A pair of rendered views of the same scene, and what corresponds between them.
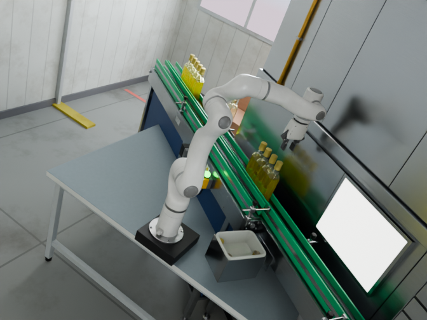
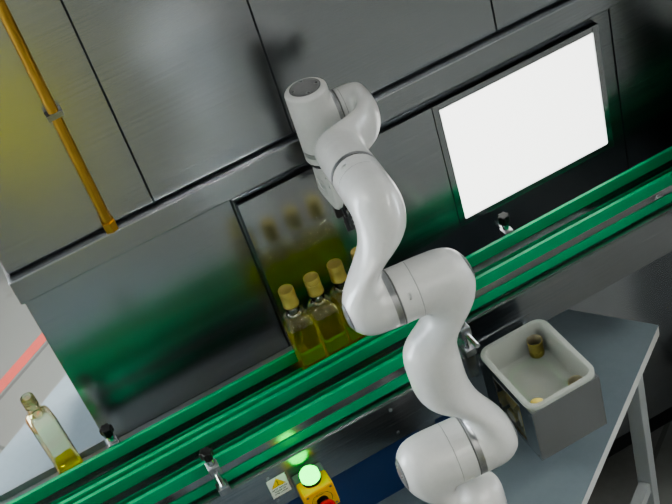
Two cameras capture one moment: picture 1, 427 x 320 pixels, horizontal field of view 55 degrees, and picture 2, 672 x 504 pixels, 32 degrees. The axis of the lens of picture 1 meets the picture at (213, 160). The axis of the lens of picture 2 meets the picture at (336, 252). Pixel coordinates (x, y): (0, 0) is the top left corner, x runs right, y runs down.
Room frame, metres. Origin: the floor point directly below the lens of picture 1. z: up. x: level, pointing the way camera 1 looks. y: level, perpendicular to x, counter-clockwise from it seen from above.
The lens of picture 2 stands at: (1.24, 1.48, 2.88)
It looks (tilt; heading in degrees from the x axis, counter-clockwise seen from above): 39 degrees down; 291
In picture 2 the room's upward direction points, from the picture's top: 19 degrees counter-clockwise
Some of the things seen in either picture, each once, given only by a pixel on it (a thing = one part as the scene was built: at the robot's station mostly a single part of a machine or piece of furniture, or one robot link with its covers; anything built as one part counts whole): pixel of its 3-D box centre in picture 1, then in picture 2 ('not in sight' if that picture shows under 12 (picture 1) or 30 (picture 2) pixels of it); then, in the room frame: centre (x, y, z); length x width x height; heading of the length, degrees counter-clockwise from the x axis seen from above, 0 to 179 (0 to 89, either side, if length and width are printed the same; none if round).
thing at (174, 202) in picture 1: (181, 183); (450, 475); (1.68, 0.11, 1.12); 0.19 x 0.12 x 0.24; 28
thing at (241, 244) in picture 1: (238, 249); (538, 374); (1.54, -0.27, 0.97); 0.22 x 0.17 x 0.09; 124
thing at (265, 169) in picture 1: (262, 181); (354, 321); (1.92, -0.29, 1.16); 0.06 x 0.06 x 0.21; 34
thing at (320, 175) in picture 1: (328, 197); (436, 171); (1.73, -0.58, 1.32); 0.90 x 0.03 x 0.34; 34
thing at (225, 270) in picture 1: (239, 255); (534, 382); (1.56, -0.30, 0.92); 0.27 x 0.17 x 0.15; 124
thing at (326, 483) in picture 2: (203, 181); (316, 490); (2.01, 0.01, 0.96); 0.07 x 0.07 x 0.07; 34
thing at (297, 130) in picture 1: (297, 128); (332, 173); (1.87, -0.32, 1.54); 0.10 x 0.07 x 0.11; 124
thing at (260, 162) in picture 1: (257, 174); (331, 334); (1.96, -0.26, 1.16); 0.06 x 0.06 x 0.21; 35
